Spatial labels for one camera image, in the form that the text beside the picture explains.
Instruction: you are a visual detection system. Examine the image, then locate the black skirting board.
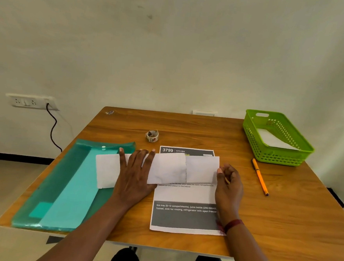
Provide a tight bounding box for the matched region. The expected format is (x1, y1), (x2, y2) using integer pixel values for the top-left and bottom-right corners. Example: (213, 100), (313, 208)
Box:
(0, 152), (344, 208)

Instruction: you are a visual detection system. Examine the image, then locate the dark grey table foot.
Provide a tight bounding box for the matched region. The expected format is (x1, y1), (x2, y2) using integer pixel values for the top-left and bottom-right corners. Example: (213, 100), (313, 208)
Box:
(46, 236), (65, 246)

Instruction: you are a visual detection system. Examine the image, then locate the orange pen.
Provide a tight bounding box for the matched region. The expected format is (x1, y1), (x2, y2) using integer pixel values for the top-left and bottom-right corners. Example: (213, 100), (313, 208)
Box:
(249, 158), (272, 197)

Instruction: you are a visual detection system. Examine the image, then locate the dark red wrist band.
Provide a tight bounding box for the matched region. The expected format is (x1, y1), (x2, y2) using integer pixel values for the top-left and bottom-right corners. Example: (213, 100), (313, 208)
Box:
(216, 217), (245, 236)

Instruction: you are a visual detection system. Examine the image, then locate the person's left hand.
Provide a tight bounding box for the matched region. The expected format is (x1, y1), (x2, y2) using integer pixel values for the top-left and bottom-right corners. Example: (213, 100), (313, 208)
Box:
(110, 146), (160, 214)

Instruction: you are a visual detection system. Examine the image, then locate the person's right forearm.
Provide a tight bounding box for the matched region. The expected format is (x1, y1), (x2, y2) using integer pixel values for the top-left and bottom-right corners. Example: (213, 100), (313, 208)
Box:
(223, 222), (286, 261)

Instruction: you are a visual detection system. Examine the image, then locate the white wall socket panel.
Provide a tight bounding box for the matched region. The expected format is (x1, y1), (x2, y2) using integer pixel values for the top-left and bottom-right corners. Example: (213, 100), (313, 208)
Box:
(5, 93), (60, 111)

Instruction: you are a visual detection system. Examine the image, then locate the green translucent plastic folder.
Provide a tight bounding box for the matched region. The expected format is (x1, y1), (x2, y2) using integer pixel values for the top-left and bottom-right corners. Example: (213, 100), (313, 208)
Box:
(11, 133), (136, 237)

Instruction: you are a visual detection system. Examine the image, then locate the person's right hand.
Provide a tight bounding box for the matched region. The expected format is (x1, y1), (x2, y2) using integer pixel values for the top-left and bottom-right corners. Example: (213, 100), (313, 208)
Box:
(212, 163), (246, 228)

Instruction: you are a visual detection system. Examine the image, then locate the black power cable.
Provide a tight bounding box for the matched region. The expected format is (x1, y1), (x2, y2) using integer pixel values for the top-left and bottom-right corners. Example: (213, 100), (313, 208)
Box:
(42, 103), (66, 153)

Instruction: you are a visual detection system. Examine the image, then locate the small clear tape roll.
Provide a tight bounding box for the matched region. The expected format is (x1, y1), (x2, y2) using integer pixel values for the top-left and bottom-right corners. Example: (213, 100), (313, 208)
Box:
(145, 129), (160, 143)

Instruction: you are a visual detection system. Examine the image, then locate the white blank wall plate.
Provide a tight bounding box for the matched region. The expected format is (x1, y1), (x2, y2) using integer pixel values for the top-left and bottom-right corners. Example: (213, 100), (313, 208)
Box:
(192, 110), (218, 117)

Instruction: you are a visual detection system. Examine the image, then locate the green plastic basket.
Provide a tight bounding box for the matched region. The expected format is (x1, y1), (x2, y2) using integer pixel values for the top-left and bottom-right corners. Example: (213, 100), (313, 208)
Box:
(240, 109), (318, 168)

